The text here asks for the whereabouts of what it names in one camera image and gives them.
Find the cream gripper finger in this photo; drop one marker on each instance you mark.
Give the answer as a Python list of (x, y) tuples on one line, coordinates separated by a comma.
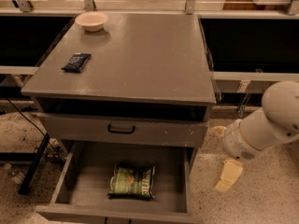
[(219, 130), (231, 171)]

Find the green jalapeno chip bag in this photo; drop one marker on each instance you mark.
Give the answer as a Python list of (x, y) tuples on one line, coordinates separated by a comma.
[(130, 181)]

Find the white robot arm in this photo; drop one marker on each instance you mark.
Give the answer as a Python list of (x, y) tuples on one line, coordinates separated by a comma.
[(276, 122)]

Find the closed grey top drawer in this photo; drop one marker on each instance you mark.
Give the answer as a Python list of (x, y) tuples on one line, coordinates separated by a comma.
[(147, 131)]

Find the grey drawer cabinet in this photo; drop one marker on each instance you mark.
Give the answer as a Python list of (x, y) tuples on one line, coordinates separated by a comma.
[(130, 105)]

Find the open grey middle drawer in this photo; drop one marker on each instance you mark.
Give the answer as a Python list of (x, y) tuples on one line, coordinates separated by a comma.
[(81, 192)]

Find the dark blue snack bag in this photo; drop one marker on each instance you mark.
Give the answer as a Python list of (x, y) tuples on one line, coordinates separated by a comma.
[(76, 62)]

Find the white bowl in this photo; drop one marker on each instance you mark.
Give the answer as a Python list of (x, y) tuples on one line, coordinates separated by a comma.
[(92, 21)]

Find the black table leg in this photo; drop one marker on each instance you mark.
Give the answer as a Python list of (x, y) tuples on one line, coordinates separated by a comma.
[(25, 185)]

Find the black drawer handle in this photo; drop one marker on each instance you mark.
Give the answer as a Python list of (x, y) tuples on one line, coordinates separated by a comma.
[(119, 130)]

